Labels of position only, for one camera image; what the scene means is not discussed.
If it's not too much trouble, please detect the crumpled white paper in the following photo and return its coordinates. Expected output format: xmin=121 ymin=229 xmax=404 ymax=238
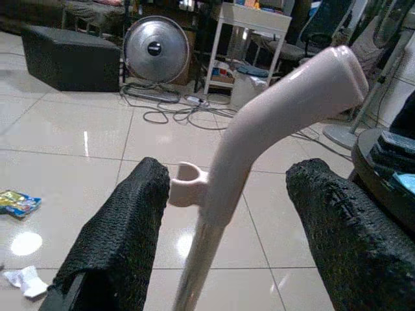
xmin=2 ymin=265 xmax=49 ymax=299

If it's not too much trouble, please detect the dark office chair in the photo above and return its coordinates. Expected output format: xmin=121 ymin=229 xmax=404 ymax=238
xmin=278 ymin=0 xmax=356 ymax=67

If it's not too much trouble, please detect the white power strip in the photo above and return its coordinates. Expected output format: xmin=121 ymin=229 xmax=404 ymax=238
xmin=184 ymin=95 xmax=209 ymax=108

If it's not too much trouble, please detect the round silver floor fan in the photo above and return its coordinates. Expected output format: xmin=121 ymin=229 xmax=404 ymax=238
xmin=122 ymin=15 xmax=191 ymax=103

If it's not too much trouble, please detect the black box speaker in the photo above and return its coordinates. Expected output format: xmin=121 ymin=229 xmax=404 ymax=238
xmin=21 ymin=25 xmax=121 ymax=93

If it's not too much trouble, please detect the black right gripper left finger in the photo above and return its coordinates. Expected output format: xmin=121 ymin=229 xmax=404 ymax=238
xmin=48 ymin=157 xmax=171 ymax=311

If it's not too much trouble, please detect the black round container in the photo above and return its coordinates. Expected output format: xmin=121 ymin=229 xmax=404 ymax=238
xmin=351 ymin=128 xmax=415 ymax=235

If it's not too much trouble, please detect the white bin with blue lid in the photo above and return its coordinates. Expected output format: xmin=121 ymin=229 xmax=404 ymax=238
xmin=230 ymin=64 xmax=270 ymax=109

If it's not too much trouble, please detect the grey coiled cable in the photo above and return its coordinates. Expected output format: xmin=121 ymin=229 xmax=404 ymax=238
xmin=119 ymin=82 xmax=241 ymax=131

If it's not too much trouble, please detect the yellow blue snack wrapper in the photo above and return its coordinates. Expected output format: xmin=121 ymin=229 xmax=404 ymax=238
xmin=0 ymin=190 xmax=42 ymax=218

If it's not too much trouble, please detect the white shelf table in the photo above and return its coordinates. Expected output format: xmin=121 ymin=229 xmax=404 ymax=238
xmin=203 ymin=1 xmax=292 ymax=97

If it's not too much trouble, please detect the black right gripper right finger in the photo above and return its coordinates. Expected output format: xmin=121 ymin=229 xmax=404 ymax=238
xmin=285 ymin=158 xmax=415 ymax=311

